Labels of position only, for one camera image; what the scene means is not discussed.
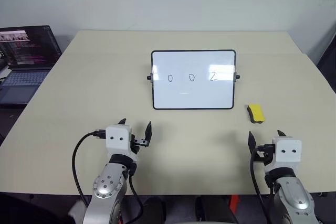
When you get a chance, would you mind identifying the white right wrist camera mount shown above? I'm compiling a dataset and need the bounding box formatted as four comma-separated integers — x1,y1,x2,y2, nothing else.
264,136,302,176

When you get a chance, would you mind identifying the small pale object under table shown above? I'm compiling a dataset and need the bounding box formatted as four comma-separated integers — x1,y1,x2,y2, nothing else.
69,200,89,219

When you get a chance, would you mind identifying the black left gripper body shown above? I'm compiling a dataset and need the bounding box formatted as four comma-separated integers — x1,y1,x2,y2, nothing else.
130,134,150,154

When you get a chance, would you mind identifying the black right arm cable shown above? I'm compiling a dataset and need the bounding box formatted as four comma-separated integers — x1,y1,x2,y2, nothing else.
249,144,274,224

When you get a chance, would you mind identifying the black-framed tabletop whiteboard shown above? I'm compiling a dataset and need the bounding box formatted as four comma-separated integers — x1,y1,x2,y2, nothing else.
146,49,241,110

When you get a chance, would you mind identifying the orange-red frame leg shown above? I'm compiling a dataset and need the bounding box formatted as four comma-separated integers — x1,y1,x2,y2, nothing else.
228,194,240,210

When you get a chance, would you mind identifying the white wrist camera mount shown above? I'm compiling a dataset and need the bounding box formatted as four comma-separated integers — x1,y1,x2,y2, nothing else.
105,124,139,162
264,136,302,176

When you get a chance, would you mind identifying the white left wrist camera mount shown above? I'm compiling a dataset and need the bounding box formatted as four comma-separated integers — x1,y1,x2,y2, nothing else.
105,124,139,162

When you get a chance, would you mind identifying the dark rounded shape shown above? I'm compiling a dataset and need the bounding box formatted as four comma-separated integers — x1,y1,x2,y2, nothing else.
143,196,167,224

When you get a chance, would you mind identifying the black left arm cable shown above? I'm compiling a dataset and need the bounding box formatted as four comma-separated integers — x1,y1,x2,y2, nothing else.
72,129,144,224

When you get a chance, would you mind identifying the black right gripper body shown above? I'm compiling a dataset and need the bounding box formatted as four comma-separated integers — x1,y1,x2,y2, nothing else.
253,144,275,167

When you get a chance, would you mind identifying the open blue-grey laptop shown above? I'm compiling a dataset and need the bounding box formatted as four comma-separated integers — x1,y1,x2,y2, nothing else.
0,25,63,105

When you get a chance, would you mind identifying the yellow whiteboard eraser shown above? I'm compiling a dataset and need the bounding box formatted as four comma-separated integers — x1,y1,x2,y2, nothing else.
246,104,265,124

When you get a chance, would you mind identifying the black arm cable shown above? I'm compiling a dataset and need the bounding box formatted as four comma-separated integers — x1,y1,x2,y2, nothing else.
249,144,274,224
72,129,144,224

